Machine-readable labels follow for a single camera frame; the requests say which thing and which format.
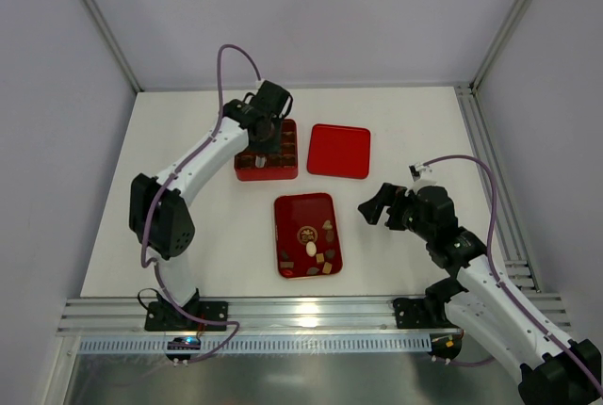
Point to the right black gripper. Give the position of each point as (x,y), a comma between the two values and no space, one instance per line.
(392,207)

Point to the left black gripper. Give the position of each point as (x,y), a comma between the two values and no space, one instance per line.
(264,142)

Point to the red box lid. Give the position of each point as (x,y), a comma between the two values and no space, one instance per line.
(339,151)

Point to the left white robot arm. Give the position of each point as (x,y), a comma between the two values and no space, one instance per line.
(159,208)

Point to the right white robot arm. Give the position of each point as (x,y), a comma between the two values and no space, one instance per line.
(547,364)

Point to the red compartment chocolate box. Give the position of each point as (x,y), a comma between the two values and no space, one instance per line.
(283,165)

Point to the heart shaped tan chocolate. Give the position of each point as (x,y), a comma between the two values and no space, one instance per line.
(327,224)

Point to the white oval chocolate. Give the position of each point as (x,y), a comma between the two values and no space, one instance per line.
(311,248)

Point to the dark leaf chocolate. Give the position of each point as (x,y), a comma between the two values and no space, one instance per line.
(313,271)

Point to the red rectangular tray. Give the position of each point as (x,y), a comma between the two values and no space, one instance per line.
(298,219)

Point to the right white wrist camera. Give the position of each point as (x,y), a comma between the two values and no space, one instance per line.
(422,176)

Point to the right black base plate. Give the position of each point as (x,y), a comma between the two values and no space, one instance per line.
(411,313)

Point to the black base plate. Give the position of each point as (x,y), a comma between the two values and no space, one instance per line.
(411,313)
(215,311)

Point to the right aluminium frame rails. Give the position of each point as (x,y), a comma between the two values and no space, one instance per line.
(514,246)

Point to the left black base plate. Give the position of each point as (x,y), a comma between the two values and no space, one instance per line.
(215,311)

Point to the slotted cable duct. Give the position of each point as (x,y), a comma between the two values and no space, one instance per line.
(247,343)

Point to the aluminium front rail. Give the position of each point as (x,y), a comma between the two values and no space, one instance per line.
(124,315)

